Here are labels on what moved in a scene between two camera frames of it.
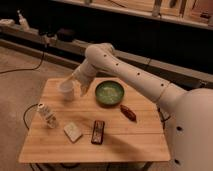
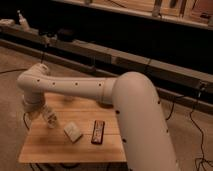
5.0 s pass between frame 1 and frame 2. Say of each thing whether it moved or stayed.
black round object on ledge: stayed
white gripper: moved
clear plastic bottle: stayed
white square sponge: stayed
